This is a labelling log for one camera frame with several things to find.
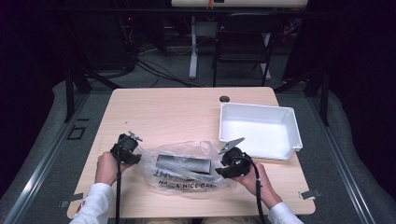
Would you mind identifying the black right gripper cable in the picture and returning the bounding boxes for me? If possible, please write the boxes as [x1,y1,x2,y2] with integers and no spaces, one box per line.
[244,155,266,224]

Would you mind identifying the clear smiley-face plastic bag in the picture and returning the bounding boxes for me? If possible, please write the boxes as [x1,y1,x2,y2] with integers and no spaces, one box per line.
[135,140,233,196]

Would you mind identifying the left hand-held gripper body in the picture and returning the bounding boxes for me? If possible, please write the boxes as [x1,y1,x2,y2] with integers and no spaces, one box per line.
[109,130,144,165]

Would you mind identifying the person's right hand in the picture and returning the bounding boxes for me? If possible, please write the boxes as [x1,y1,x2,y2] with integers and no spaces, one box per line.
[232,161,283,210]

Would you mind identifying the black metal stand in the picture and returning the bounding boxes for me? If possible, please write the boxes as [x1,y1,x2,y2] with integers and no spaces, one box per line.
[274,65,332,127]
[63,62,123,123]

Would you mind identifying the person's left hand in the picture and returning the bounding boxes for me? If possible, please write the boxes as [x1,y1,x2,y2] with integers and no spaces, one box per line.
[94,150,134,188]

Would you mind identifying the white plastic tray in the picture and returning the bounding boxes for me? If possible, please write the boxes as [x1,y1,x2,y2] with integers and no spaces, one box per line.
[219,102,304,161]

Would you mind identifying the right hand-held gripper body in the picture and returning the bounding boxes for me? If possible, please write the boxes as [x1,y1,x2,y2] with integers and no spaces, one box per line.
[218,136,253,179]

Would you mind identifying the grey tube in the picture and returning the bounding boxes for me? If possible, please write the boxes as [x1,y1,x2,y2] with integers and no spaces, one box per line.
[155,153,213,175]

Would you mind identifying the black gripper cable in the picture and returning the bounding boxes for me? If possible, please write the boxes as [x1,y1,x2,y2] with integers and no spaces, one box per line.
[114,138,123,224]
[244,155,266,224]

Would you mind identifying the grey tape piece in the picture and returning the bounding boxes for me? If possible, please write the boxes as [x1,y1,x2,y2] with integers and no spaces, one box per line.
[298,188,322,201]
[59,192,85,209]

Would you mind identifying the white desk leg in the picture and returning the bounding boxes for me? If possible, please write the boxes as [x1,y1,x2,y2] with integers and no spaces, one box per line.
[189,15,199,79]
[262,32,273,81]

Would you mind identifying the aluminium floor rail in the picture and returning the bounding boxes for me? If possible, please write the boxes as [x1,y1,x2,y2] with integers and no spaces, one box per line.
[306,95,377,224]
[2,92,91,224]

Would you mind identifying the black folding chair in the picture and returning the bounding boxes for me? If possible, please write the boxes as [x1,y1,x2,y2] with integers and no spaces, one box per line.
[212,12,283,88]

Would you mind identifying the black floor cables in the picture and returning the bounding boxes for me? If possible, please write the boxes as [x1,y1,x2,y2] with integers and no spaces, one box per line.
[134,58,206,89]

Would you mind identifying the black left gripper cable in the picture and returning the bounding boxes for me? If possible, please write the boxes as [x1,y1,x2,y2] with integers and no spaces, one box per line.
[114,138,123,224]

